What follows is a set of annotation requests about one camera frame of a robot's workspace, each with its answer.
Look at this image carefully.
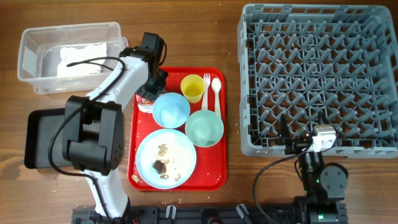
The left black cable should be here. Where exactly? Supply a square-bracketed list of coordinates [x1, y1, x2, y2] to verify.
[47, 56, 127, 224]

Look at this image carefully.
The red serving tray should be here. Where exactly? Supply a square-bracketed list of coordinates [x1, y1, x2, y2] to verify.
[127, 67, 227, 191]

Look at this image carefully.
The light blue bowl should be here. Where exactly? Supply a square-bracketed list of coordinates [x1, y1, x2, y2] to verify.
[152, 92, 190, 129]

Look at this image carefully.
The white plastic fork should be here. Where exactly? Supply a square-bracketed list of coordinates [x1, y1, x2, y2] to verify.
[201, 73, 211, 110]

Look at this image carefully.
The white plastic spoon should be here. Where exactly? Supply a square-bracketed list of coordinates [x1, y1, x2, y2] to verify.
[211, 78, 222, 118]

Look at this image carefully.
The mint green bowl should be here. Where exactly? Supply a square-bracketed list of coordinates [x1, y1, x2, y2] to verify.
[185, 110, 224, 147]

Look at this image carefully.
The grey dishwasher rack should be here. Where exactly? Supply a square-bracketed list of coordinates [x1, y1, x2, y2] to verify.
[237, 4, 397, 159]

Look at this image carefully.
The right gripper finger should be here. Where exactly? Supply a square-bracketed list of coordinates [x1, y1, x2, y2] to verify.
[317, 111, 330, 125]
[276, 114, 290, 145]

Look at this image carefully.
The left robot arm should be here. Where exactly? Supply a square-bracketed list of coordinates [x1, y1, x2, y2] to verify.
[57, 44, 168, 223]

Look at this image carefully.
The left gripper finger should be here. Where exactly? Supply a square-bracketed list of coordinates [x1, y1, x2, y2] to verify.
[136, 85, 157, 101]
[157, 69, 169, 93]

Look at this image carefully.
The clear plastic bin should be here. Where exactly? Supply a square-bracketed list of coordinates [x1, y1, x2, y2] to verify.
[17, 22, 128, 94]

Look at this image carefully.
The light blue plate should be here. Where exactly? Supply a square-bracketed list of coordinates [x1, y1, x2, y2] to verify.
[136, 129, 197, 190]

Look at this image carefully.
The white napkin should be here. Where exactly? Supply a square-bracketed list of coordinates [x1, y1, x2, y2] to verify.
[57, 43, 106, 77]

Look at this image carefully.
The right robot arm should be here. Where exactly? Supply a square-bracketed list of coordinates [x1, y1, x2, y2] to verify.
[277, 112, 348, 223]

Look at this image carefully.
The dark food scrap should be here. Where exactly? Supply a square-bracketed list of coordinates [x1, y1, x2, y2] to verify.
[152, 160, 167, 174]

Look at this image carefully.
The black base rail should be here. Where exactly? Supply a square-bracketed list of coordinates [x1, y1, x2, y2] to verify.
[72, 204, 349, 224]

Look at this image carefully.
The black tray bin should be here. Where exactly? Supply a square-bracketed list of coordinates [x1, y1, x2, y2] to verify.
[24, 108, 65, 169]

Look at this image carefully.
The yellow plastic cup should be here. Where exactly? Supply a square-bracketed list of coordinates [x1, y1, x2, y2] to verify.
[180, 74, 205, 103]

